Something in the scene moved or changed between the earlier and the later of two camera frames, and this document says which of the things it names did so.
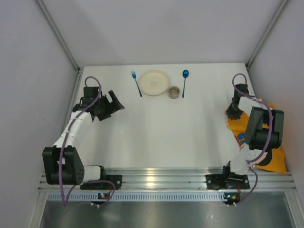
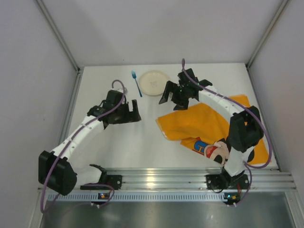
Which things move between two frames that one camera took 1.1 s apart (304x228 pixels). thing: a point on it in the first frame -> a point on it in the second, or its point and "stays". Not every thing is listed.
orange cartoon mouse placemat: x=239 y=127 -> x=202 y=132
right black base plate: x=226 y=181 stays
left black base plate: x=117 y=179 stays
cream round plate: x=154 y=82 stays
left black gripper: x=109 y=106 -> x=128 y=113
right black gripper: x=233 y=113 -> x=175 y=92
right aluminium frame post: x=280 y=11 stays
